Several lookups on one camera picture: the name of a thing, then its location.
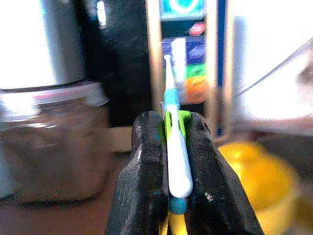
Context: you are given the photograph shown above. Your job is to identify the white green training chopsticks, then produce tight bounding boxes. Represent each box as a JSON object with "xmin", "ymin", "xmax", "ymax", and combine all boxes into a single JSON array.
[{"xmin": 160, "ymin": 38, "xmax": 196, "ymax": 235}]

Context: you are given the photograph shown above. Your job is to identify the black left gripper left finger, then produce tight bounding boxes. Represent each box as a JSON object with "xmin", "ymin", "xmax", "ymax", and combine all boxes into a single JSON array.
[{"xmin": 105, "ymin": 110, "xmax": 172, "ymax": 235}]

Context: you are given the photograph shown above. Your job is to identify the yellow plastic sink object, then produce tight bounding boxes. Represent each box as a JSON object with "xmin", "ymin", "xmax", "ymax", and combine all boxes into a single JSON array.
[{"xmin": 217, "ymin": 141, "xmax": 304, "ymax": 221}]

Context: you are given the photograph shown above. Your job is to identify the glass jar brown powder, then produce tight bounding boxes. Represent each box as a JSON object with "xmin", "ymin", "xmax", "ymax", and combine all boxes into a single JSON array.
[{"xmin": 0, "ymin": 82, "xmax": 111, "ymax": 204}]

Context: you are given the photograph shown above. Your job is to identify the beige water ioniser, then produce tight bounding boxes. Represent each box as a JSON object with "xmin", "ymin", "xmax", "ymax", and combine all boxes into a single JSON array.
[{"xmin": 80, "ymin": 0, "xmax": 235, "ymax": 138}]

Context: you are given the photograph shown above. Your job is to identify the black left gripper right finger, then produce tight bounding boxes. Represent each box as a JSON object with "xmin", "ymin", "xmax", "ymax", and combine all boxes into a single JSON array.
[{"xmin": 182, "ymin": 114, "xmax": 265, "ymax": 235}]

